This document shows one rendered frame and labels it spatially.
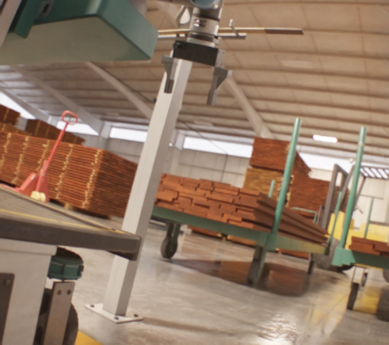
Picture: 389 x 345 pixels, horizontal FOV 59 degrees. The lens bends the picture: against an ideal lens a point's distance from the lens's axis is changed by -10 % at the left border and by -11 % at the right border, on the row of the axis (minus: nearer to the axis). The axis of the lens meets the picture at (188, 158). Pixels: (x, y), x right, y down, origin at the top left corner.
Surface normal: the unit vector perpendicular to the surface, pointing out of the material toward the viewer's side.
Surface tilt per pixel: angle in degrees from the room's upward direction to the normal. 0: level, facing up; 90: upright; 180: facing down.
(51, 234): 90
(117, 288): 90
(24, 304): 90
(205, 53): 113
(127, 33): 90
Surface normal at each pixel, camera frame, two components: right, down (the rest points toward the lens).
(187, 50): -0.44, 0.16
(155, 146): -0.47, -0.26
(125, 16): 0.86, 0.14
